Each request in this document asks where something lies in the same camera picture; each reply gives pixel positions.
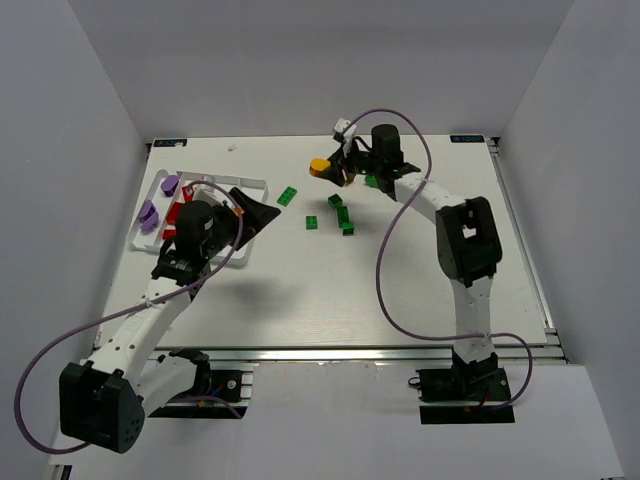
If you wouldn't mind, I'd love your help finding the green square flat lego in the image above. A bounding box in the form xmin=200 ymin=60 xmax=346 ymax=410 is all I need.
xmin=305 ymin=215 xmax=318 ymax=230

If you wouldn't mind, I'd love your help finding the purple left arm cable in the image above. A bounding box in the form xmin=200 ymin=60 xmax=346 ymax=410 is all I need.
xmin=13 ymin=179 xmax=246 ymax=455

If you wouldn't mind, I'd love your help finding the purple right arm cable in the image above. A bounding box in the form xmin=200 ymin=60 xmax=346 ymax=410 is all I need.
xmin=344 ymin=108 xmax=534 ymax=412

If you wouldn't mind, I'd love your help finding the green hollow lego brick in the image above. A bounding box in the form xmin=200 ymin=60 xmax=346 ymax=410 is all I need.
xmin=365 ymin=175 xmax=378 ymax=188

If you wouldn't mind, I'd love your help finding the purple curved lego brick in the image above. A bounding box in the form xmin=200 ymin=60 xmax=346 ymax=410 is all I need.
xmin=140 ymin=212 xmax=159 ymax=234

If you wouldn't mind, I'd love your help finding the green square lego brick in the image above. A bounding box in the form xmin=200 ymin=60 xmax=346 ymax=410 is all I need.
xmin=328 ymin=194 xmax=343 ymax=209

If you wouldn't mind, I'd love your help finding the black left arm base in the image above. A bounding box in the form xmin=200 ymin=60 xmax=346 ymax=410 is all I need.
xmin=150 ymin=363 xmax=254 ymax=420

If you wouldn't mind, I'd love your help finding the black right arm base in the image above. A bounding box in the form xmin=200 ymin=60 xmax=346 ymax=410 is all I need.
xmin=407 ymin=368 xmax=515 ymax=425

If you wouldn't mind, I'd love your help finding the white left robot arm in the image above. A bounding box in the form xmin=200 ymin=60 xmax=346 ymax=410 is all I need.
xmin=59 ymin=187 xmax=281 ymax=453

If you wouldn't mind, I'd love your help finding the yellow rounded lego brick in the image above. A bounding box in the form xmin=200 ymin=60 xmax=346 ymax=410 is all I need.
xmin=309 ymin=158 xmax=331 ymax=178

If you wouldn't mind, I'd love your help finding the purple rounded lego brick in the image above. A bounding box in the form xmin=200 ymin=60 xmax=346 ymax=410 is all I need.
xmin=160 ymin=175 xmax=180 ymax=197

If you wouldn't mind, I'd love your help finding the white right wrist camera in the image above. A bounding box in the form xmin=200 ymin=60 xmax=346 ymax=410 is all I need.
xmin=332 ymin=118 xmax=357 ymax=145

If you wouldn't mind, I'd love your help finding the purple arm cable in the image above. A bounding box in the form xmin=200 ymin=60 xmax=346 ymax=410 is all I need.
xmin=344 ymin=108 xmax=534 ymax=412
xmin=13 ymin=179 xmax=246 ymax=455

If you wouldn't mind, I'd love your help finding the white divided sorting tray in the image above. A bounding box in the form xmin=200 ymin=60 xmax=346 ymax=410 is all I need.
xmin=128 ymin=170 xmax=268 ymax=267

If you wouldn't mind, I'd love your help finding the red arched lego brick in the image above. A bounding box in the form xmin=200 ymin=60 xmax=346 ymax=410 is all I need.
xmin=166 ymin=202 xmax=183 ymax=225

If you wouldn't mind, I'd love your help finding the green lego plate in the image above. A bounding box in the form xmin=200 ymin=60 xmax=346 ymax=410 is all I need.
xmin=277 ymin=186 xmax=298 ymax=207

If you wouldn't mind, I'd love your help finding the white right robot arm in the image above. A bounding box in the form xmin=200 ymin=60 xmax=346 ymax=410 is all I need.
xmin=309 ymin=118 xmax=503 ymax=366

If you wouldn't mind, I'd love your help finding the green long lego brick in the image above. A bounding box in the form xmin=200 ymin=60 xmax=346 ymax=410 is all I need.
xmin=336 ymin=205 xmax=355 ymax=236

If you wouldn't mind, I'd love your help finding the red curved lego brick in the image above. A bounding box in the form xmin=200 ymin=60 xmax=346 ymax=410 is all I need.
xmin=182 ymin=185 xmax=195 ymax=202

